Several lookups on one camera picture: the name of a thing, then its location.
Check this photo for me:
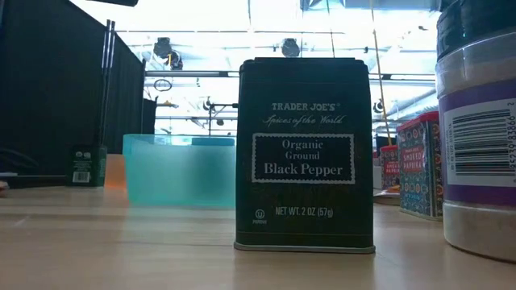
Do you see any red-lid smoked paprika tin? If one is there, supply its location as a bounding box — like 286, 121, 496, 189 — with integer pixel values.
397, 111, 444, 222
380, 143, 402, 190

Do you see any black-lid jar purple label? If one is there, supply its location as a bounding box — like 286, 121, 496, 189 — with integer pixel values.
435, 0, 516, 265

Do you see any teal plastic tray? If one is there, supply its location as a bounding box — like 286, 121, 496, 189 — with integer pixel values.
122, 133, 239, 209

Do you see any grey ceiling beam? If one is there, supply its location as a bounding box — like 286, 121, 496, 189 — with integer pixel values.
144, 70, 437, 81

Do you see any black ceiling lamp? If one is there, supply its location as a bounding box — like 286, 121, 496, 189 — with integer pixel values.
152, 36, 185, 72
281, 38, 302, 58

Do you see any orange plastic bin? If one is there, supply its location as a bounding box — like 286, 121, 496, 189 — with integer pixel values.
103, 153, 129, 190

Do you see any black curtain partition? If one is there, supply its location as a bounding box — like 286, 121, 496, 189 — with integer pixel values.
0, 0, 159, 178

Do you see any yellow cable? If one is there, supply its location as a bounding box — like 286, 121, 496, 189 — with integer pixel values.
369, 0, 393, 147

